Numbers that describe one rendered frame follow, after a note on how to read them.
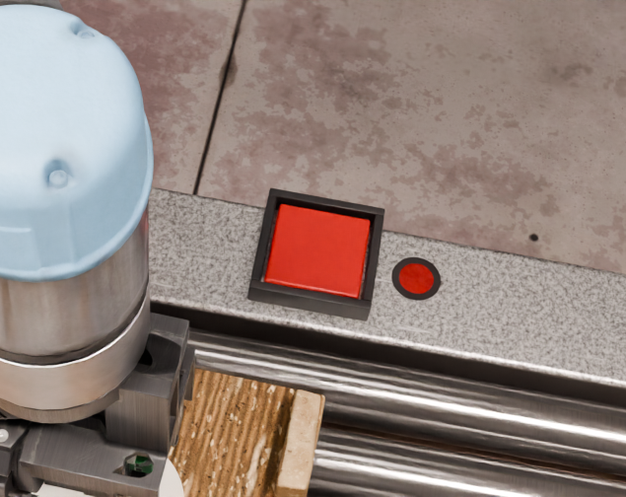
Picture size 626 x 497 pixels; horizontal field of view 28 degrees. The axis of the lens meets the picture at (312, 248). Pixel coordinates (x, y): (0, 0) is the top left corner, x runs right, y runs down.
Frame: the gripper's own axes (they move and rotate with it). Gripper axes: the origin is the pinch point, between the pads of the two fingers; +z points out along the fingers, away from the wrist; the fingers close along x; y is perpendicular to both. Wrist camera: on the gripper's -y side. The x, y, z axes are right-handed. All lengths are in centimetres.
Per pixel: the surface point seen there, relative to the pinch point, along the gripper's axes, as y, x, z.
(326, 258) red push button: 12.3, 19.0, 1.2
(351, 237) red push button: 13.5, 20.9, 1.3
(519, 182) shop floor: 40, 98, 94
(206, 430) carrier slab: 7.6, 5.7, 0.5
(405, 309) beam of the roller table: 17.8, 17.4, 2.6
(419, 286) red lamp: 18.4, 19.2, 2.6
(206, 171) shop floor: -8, 87, 95
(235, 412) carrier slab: 9.0, 7.1, 0.5
